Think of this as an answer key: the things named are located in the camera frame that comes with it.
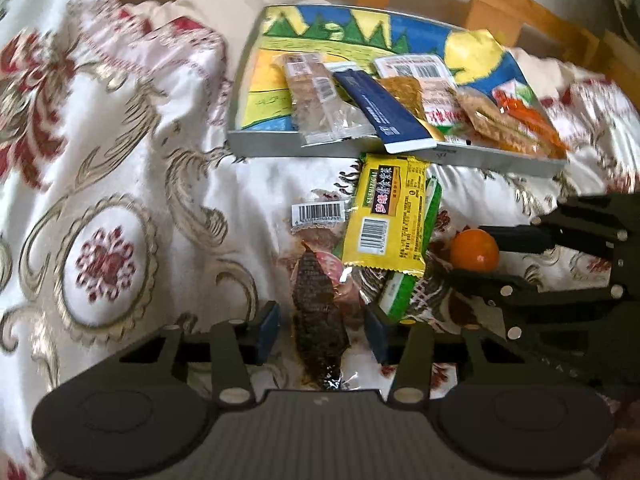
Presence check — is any orange-red snack packet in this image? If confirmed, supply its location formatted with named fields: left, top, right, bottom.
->
left=492, top=80, right=568, bottom=158

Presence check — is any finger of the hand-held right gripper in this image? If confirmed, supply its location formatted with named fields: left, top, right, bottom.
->
left=477, top=195, right=632, bottom=254
left=445, top=267, right=626, bottom=341

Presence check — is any clear packet with barcode label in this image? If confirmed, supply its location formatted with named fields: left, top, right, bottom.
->
left=287, top=190, right=361, bottom=306

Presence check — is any clear packet of brown snack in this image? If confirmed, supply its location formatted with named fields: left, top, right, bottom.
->
left=274, top=51, right=378, bottom=147

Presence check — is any white pillow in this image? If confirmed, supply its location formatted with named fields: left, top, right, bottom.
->
left=135, top=0, right=331, bottom=86

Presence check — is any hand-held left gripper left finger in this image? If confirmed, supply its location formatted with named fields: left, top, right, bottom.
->
left=120, top=301, right=281, bottom=408

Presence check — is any orange-brown snack packet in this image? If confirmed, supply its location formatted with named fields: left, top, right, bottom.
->
left=375, top=76, right=446, bottom=141

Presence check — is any tan snack packet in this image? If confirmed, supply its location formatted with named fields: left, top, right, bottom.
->
left=455, top=87, right=541, bottom=153

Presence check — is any green snack packet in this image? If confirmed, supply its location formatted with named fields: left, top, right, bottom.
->
left=375, top=177, right=446, bottom=323

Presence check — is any floral printed blanket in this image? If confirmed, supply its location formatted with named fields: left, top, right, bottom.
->
left=0, top=0, right=640, bottom=480

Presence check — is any grey tray with colourful drawing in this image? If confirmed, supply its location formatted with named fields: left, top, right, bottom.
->
left=226, top=4, right=571, bottom=178

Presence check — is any dark blue snack packet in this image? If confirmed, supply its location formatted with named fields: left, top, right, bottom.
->
left=332, top=69, right=438, bottom=155

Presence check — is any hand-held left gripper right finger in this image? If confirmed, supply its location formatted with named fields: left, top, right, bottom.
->
left=364, top=305, right=526, bottom=406

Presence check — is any yellow snack packet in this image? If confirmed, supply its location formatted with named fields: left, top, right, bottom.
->
left=340, top=154, right=431, bottom=278

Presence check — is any dark brown jerky packet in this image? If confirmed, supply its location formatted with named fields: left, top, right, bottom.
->
left=290, top=242, right=353, bottom=391

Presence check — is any white and pink snack packet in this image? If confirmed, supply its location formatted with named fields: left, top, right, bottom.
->
left=372, top=52, right=473, bottom=138

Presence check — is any orange fruit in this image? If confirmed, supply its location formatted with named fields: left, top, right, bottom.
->
left=450, top=229, right=501, bottom=273

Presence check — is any person's right forearm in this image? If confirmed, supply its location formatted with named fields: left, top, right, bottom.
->
left=614, top=400, right=640, bottom=463

